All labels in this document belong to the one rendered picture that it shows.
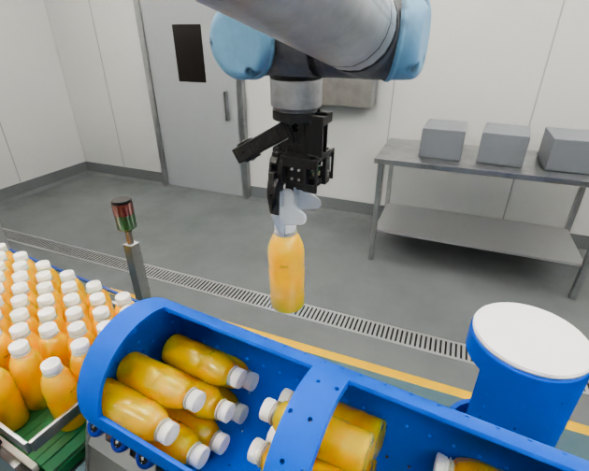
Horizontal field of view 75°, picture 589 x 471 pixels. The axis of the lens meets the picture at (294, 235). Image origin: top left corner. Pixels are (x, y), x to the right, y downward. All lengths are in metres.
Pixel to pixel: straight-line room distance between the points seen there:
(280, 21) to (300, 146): 0.37
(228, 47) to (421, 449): 0.74
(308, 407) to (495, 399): 0.65
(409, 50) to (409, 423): 0.65
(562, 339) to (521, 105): 2.82
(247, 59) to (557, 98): 3.52
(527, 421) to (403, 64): 0.98
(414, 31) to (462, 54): 3.36
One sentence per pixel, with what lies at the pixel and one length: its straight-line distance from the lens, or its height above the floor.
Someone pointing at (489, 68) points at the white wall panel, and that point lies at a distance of 3.76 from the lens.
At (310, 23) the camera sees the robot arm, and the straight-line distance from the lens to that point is 0.25.
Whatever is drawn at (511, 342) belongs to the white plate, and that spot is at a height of 1.04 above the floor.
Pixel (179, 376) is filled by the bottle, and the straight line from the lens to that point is 0.81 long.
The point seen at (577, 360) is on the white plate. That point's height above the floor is 1.04.
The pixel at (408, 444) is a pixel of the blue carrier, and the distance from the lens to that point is 0.86.
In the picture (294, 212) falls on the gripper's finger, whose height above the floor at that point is 1.47.
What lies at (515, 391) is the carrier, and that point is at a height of 0.96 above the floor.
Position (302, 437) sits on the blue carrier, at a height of 1.21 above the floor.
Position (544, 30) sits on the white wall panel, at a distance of 3.78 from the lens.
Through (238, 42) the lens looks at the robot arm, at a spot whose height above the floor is 1.72.
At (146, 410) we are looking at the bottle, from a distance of 0.80.
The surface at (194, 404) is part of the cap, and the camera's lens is 0.79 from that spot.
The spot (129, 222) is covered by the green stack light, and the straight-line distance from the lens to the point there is 1.34.
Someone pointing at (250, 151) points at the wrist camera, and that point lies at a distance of 0.63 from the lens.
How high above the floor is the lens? 1.72
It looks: 28 degrees down
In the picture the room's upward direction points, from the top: straight up
